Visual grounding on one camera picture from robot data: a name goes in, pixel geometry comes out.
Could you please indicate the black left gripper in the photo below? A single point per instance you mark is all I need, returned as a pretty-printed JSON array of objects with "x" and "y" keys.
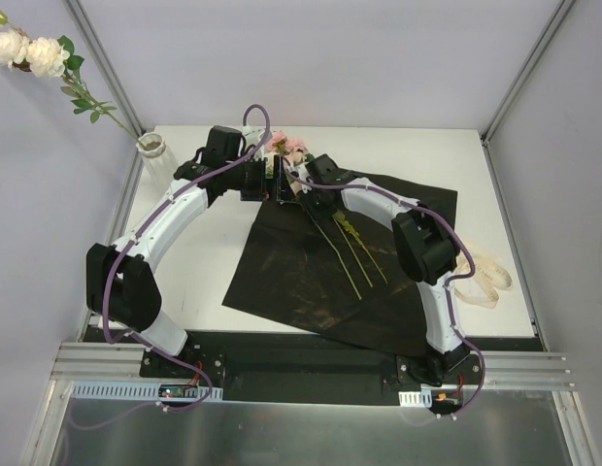
[{"x": 255, "y": 180}]

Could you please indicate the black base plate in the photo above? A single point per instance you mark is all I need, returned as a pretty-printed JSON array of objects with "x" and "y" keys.
[{"x": 306, "y": 369}]

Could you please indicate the right white cable duct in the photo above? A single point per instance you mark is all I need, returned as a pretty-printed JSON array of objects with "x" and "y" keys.
[{"x": 415, "y": 399}]

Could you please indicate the left white cable duct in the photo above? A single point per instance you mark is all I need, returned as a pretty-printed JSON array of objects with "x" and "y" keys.
[{"x": 136, "y": 390}]

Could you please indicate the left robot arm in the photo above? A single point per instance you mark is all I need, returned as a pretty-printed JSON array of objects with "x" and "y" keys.
[{"x": 119, "y": 278}]

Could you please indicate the right aluminium frame post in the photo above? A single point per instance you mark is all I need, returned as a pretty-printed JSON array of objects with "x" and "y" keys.
[{"x": 561, "y": 11}]

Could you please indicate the aluminium frame post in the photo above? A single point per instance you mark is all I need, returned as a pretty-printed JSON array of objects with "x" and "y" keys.
[
  {"x": 561, "y": 11},
  {"x": 104, "y": 64}
]

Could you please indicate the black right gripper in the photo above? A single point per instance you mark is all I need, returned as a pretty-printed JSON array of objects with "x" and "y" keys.
[{"x": 286, "y": 186}]

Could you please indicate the pink and white flower bouquet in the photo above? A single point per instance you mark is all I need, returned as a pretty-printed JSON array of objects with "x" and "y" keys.
[{"x": 292, "y": 153}]

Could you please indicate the white peony flower stem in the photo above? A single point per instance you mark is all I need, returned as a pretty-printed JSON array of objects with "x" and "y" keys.
[{"x": 55, "y": 58}]

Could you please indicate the aluminium rail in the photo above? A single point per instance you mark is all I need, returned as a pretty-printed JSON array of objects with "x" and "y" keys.
[{"x": 510, "y": 370}]

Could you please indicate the left aluminium frame post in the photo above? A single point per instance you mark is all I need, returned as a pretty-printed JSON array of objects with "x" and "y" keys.
[{"x": 104, "y": 64}]

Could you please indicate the white ribbed vase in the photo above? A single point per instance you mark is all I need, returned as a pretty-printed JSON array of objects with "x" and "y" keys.
[{"x": 159, "y": 160}]

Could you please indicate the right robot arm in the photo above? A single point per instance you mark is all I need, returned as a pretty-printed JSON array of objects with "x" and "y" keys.
[{"x": 426, "y": 245}]

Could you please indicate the cream ribbon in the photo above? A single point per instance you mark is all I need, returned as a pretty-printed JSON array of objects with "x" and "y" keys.
[{"x": 490, "y": 278}]

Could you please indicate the white cable duct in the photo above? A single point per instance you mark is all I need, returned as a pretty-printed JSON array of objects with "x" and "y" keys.
[
  {"x": 136, "y": 390},
  {"x": 415, "y": 399}
]

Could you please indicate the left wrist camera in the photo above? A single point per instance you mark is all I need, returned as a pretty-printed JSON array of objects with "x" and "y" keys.
[{"x": 252, "y": 136}]

